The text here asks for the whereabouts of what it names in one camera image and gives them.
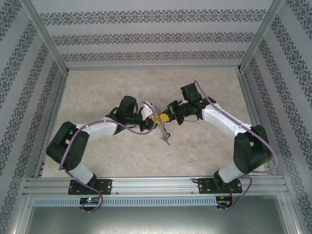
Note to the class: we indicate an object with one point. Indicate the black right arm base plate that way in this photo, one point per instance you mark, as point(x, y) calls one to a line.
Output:
point(206, 185)

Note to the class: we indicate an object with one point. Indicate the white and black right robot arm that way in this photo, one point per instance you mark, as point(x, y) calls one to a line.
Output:
point(226, 119)

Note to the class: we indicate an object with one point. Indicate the left circuit board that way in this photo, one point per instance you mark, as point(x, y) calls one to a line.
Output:
point(89, 200)

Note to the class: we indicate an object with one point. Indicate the right circuit board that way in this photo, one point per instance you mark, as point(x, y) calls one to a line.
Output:
point(224, 201)

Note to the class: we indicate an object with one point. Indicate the metal keyring holder with rings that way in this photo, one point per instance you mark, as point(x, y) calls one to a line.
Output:
point(163, 131)

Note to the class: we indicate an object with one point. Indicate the aluminium corner post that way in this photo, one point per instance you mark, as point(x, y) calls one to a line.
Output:
point(262, 34)
point(46, 36)

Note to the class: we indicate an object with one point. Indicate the circuit board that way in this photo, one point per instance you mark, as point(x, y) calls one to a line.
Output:
point(224, 201)
point(89, 200)

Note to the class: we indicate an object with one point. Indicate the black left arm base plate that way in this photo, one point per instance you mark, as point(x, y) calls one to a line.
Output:
point(106, 186)

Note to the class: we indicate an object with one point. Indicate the black key tag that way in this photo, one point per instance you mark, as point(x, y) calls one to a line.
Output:
point(166, 140)

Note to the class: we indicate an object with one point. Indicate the aluminium right side rail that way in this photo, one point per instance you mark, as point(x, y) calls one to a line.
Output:
point(248, 97)

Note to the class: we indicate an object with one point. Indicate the aluminium right corner post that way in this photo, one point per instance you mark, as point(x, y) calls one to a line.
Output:
point(262, 34)

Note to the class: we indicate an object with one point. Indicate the aluminium left side rail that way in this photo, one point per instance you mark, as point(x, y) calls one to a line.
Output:
point(57, 102)

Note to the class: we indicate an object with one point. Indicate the steel sheet panel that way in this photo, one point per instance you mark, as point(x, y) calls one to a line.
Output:
point(156, 221)

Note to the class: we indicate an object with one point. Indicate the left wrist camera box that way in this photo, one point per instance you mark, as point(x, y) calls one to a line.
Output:
point(147, 112)

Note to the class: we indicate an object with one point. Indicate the aluminium left front post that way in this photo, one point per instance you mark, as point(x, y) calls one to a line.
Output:
point(22, 214)

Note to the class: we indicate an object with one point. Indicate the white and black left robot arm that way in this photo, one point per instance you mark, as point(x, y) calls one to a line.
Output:
point(97, 128)

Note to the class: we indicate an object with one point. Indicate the aluminium back frame rail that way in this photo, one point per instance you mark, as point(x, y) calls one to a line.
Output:
point(151, 67)

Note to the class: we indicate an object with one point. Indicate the aluminium left corner post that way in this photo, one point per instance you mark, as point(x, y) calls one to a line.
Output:
point(46, 36)

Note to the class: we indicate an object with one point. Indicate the aluminium mounting rail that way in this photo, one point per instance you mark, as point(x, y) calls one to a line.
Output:
point(151, 185)

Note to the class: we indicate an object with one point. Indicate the aluminium right front post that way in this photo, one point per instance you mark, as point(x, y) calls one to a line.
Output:
point(290, 214)

